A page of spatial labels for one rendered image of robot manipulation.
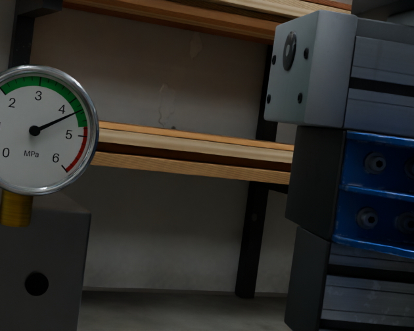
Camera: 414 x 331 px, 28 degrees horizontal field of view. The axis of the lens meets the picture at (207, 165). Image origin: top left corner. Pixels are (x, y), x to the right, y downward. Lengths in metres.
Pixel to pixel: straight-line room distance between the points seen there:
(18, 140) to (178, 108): 2.75
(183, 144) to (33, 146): 2.24
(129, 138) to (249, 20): 0.55
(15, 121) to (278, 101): 0.37
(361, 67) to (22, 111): 0.34
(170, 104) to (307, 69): 2.49
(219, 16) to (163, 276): 1.08
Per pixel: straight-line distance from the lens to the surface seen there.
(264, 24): 2.74
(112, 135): 2.55
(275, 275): 3.44
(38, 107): 0.40
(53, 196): 0.49
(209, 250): 3.27
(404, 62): 0.68
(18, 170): 0.40
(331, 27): 0.66
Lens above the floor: 0.67
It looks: 3 degrees down
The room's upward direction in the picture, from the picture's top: 8 degrees clockwise
